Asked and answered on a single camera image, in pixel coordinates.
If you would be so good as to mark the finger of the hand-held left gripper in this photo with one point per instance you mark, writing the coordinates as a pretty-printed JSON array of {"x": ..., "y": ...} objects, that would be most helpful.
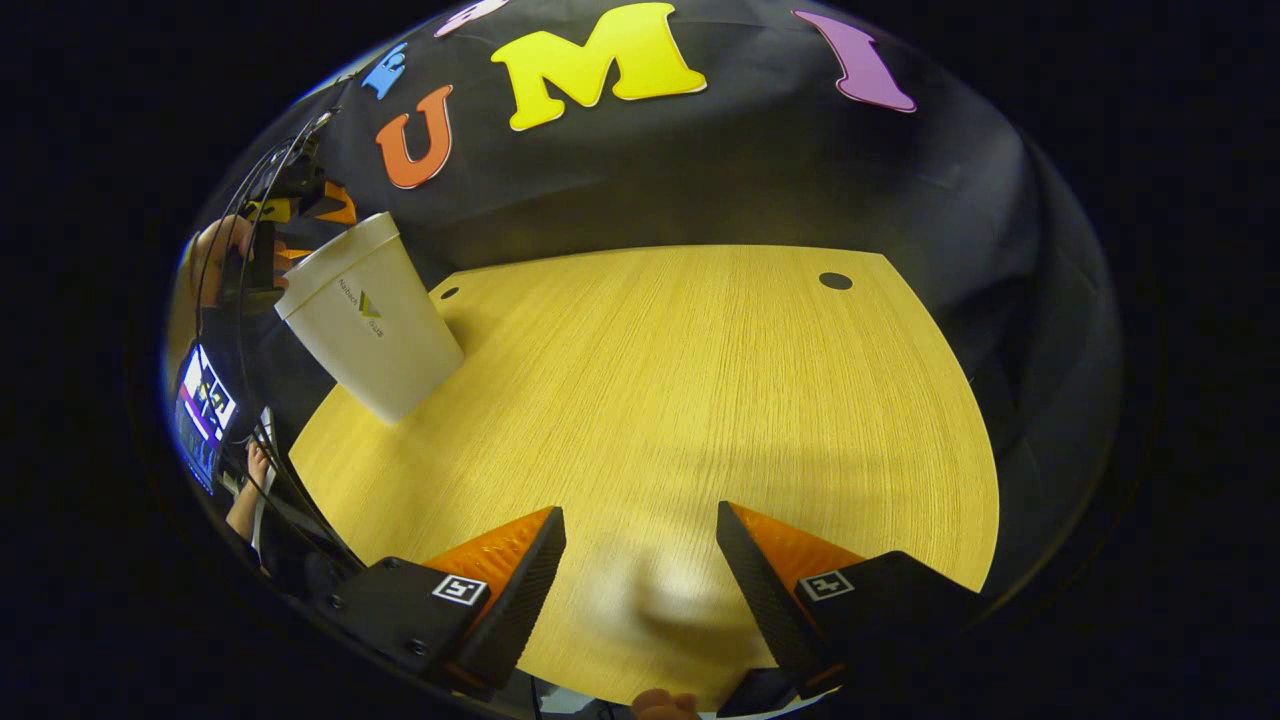
[
  {"x": 290, "y": 265},
  {"x": 338, "y": 205}
]

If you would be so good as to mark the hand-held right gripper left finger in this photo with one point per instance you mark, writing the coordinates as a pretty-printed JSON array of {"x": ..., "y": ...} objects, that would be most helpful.
[{"x": 520, "y": 610}]

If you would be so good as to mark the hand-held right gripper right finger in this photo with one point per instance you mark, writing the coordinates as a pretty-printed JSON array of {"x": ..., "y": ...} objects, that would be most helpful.
[{"x": 765, "y": 610}]

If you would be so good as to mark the white desktop garbage bin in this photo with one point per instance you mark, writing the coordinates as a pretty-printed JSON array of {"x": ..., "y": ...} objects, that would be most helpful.
[{"x": 380, "y": 340}]

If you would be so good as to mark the wooden desktop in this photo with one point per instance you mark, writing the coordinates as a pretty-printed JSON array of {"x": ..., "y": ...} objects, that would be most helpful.
[{"x": 700, "y": 400}]

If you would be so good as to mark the computer monitor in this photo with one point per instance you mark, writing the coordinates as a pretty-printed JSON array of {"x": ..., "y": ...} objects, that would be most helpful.
[{"x": 205, "y": 420}]

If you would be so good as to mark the black backdrop cloth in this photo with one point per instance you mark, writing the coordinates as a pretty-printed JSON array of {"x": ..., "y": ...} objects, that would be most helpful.
[{"x": 800, "y": 170}]

